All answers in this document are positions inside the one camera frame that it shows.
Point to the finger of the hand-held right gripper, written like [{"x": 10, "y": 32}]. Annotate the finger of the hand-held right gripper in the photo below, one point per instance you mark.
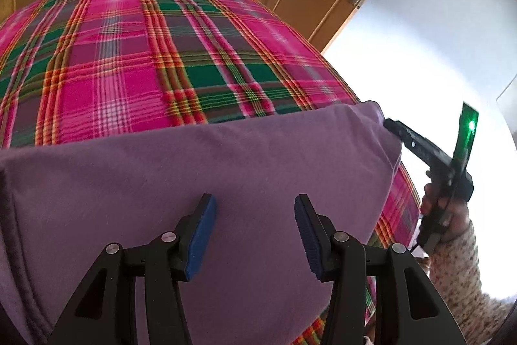
[{"x": 420, "y": 145}]

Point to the purple fleece garment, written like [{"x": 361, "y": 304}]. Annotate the purple fleece garment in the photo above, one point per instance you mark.
[{"x": 161, "y": 175}]

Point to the small wall niche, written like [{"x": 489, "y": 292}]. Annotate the small wall niche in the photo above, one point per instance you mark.
[{"x": 509, "y": 106}]

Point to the pink green plaid blanket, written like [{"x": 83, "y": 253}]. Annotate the pink green plaid blanket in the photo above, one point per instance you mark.
[{"x": 141, "y": 58}]

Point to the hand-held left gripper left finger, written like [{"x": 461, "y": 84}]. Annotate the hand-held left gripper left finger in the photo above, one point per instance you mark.
[{"x": 202, "y": 240}]

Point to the person's right hand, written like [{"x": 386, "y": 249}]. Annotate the person's right hand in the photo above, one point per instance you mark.
[{"x": 458, "y": 215}]

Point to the person's right forearm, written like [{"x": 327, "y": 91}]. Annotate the person's right forearm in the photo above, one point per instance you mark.
[{"x": 464, "y": 280}]

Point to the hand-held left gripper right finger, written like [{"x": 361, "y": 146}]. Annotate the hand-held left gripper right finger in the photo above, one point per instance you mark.
[{"x": 307, "y": 240}]

